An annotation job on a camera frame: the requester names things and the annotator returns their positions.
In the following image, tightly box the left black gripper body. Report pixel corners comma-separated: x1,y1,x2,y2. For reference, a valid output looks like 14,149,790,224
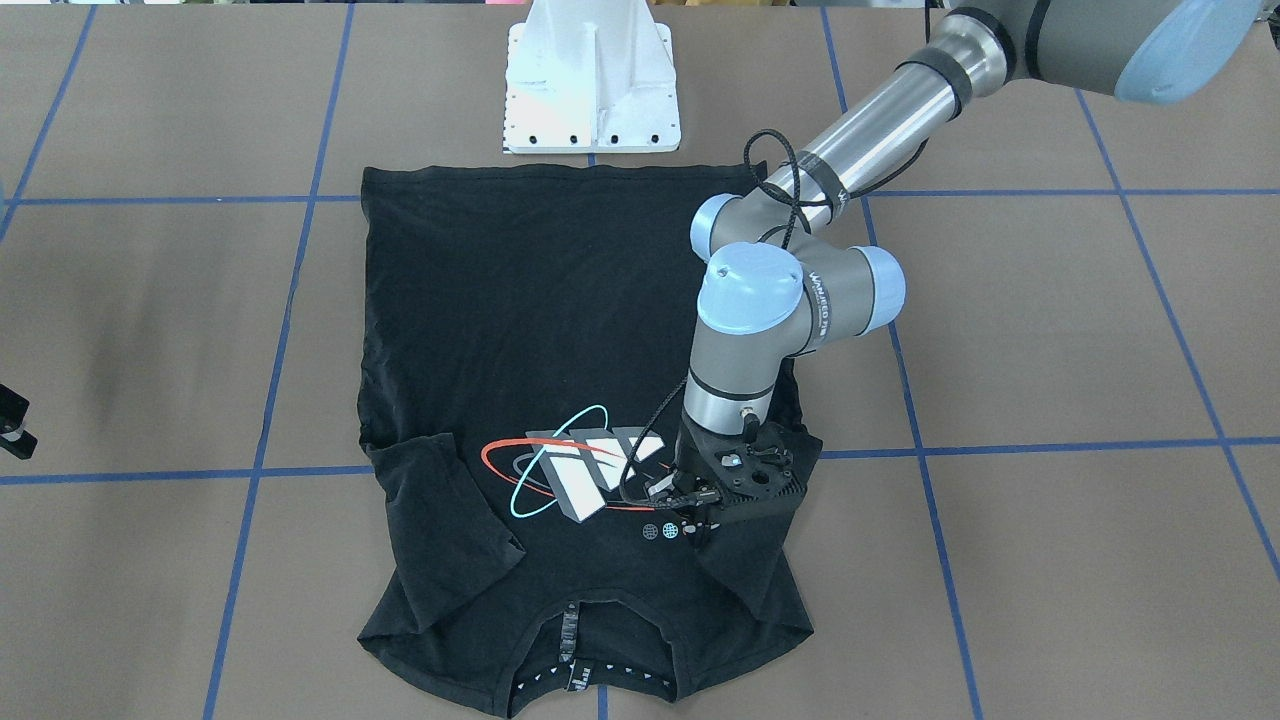
673,420,809,524

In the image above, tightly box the black graphic t-shirt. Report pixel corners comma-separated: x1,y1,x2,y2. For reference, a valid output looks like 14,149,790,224
357,164,813,717

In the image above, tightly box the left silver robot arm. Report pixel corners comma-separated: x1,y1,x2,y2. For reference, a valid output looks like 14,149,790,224
628,1,1262,528

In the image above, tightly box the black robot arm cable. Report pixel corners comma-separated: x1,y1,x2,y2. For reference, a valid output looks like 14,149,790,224
742,129,931,246

